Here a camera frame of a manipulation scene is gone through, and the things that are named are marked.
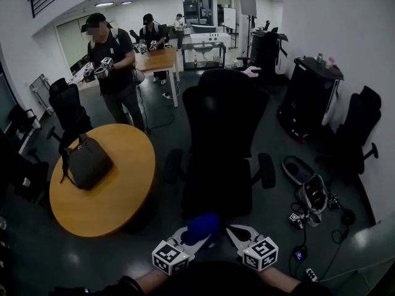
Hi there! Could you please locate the person's right forearm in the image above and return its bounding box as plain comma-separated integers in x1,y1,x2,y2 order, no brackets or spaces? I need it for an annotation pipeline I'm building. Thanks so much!
257,266,302,289

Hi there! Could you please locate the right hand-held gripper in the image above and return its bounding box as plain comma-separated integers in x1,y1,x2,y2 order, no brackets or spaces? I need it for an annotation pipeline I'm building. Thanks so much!
226,224,280,273

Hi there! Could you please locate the black device with blue display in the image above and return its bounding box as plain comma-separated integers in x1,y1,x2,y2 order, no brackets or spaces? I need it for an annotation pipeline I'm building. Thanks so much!
292,245,309,262

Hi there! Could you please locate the white folding rack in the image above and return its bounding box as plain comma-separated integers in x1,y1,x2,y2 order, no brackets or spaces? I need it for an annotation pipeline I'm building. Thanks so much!
29,73,54,115

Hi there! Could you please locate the person's left forearm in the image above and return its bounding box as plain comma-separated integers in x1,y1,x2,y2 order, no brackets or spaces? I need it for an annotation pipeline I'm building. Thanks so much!
135,268,169,289

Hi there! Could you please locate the blue cloth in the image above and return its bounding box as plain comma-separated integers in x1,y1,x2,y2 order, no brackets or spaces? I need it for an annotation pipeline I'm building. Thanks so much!
186,213,221,246

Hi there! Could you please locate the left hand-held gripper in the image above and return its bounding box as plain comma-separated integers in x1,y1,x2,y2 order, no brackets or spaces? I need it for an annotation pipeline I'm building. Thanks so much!
151,226,217,276

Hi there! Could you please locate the black wheeled cabinet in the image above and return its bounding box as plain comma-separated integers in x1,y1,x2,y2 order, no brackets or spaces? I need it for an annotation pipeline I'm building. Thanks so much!
276,56,345,143

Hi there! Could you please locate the pink garment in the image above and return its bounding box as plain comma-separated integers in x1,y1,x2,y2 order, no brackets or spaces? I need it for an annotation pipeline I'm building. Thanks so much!
242,65,262,78

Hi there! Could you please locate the white open carrying case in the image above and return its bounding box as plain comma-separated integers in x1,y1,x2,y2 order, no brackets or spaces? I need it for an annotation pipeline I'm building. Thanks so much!
281,155,330,228

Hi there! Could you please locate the black office chair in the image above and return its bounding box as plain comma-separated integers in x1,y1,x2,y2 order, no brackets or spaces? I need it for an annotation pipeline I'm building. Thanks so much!
48,78,93,154
162,68,277,220
314,85,383,186
236,54,263,73

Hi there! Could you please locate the round wooden table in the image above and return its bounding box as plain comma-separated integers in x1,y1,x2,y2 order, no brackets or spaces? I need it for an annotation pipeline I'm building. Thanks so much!
49,123,156,238

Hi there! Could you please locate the spare hand-held gripper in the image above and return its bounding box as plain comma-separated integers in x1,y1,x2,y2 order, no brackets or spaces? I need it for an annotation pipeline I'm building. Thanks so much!
288,212,305,229

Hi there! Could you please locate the wooden desk with white legs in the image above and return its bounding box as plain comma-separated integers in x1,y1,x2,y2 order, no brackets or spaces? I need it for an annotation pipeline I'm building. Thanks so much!
134,47,181,108

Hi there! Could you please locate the black draped equipment stand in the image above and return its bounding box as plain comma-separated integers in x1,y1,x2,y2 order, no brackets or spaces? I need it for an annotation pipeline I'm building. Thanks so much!
249,29,289,76

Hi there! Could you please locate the grey panel on tripod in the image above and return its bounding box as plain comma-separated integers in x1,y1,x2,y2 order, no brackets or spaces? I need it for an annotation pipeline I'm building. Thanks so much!
239,0,259,60

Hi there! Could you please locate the whiteboard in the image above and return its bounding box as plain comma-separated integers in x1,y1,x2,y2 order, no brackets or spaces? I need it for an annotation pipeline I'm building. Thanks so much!
222,7,238,30

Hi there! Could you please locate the person's black shirt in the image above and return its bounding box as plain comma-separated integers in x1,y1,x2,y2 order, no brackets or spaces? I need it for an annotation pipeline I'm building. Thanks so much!
49,260,334,296

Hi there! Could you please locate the black backpack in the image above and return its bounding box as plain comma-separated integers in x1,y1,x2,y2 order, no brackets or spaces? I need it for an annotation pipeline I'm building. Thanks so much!
60,133,114,191

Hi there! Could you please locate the black frame washbasin stand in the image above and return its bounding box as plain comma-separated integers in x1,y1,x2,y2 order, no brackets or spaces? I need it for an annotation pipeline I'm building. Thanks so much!
181,41,228,71

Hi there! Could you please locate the black power adapter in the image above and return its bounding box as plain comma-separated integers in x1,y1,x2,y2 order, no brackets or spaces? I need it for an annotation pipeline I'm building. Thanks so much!
341,208,356,226

